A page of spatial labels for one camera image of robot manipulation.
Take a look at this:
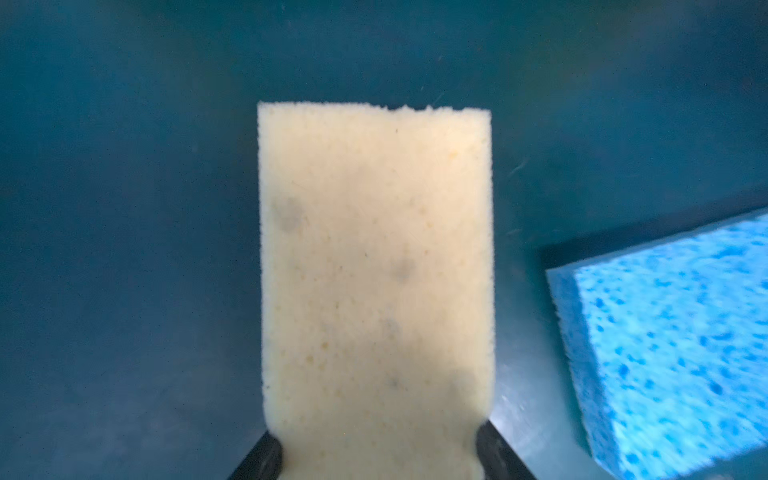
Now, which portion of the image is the yellow sponge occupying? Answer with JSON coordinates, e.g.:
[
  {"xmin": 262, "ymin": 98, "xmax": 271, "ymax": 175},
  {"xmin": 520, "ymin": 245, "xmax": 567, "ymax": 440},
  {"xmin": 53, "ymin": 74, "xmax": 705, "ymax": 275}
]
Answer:
[{"xmin": 258, "ymin": 102, "xmax": 495, "ymax": 479}]

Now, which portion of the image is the blue sponge centre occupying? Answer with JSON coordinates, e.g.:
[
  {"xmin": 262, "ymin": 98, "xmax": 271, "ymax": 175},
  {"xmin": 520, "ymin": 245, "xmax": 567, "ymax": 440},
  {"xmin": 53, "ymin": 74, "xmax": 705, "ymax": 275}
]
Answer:
[{"xmin": 546, "ymin": 210, "xmax": 767, "ymax": 479}]

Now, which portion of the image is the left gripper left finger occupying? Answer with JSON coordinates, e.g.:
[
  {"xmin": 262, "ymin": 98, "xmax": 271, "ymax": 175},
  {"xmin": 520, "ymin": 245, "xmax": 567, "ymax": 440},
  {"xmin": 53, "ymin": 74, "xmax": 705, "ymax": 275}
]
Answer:
[{"xmin": 228, "ymin": 431, "xmax": 283, "ymax": 480}]

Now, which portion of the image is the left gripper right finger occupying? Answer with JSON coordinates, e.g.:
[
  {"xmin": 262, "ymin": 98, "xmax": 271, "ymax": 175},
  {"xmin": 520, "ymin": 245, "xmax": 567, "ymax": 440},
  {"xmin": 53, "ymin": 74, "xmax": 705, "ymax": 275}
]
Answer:
[{"xmin": 475, "ymin": 420, "xmax": 536, "ymax": 480}]

